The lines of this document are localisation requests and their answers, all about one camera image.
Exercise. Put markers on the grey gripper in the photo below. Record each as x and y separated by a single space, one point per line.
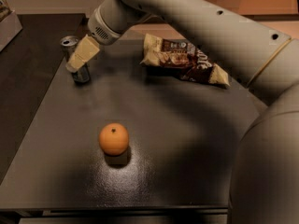
99 31

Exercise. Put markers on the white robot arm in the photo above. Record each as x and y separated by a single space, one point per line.
265 181

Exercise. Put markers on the grey box with items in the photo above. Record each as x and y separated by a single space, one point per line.
10 24

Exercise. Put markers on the orange fruit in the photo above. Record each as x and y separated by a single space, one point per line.
114 139

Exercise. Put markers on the brown and cream chip bag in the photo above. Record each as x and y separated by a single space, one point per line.
183 59

